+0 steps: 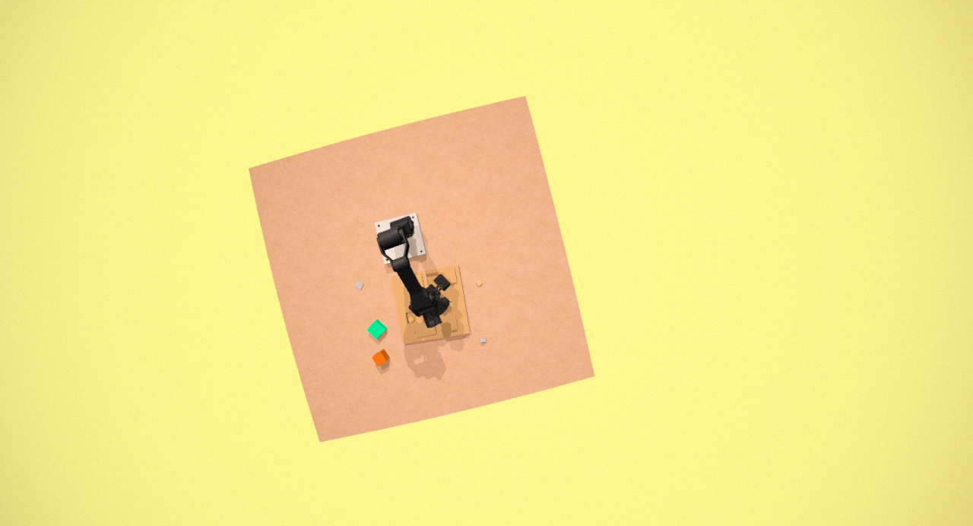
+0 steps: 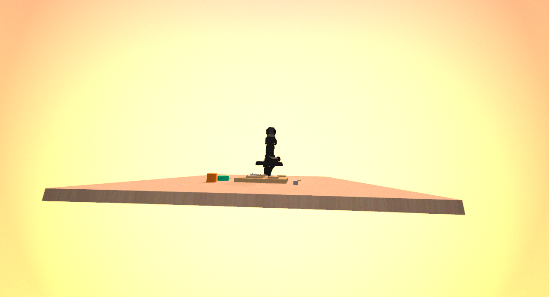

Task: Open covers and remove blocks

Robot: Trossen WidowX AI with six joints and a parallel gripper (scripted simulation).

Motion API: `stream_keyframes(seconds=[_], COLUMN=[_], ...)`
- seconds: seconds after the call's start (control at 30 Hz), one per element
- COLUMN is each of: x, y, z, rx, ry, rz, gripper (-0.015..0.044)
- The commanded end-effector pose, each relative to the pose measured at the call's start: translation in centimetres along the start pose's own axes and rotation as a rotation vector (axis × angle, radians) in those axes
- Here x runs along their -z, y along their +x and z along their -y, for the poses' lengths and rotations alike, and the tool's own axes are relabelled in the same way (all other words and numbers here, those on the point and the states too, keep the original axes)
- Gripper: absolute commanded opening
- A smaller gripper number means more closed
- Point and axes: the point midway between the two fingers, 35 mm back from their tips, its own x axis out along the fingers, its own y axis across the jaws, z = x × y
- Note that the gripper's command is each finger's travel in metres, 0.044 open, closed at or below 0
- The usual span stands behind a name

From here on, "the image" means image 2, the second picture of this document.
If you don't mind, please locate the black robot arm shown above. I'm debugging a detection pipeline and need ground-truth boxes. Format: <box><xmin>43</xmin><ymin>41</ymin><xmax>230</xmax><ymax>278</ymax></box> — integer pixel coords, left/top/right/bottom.
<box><xmin>264</xmin><ymin>127</ymin><xmax>281</xmax><ymax>175</ymax></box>

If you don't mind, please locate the orange block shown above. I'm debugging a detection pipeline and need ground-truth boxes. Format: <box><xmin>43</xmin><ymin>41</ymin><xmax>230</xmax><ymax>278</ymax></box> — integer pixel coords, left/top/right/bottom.
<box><xmin>206</xmin><ymin>173</ymin><xmax>217</xmax><ymax>182</ymax></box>

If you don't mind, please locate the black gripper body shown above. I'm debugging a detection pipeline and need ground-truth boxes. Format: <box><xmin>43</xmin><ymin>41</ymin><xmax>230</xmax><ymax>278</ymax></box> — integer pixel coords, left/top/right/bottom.
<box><xmin>255</xmin><ymin>153</ymin><xmax>283</xmax><ymax>166</ymax></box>

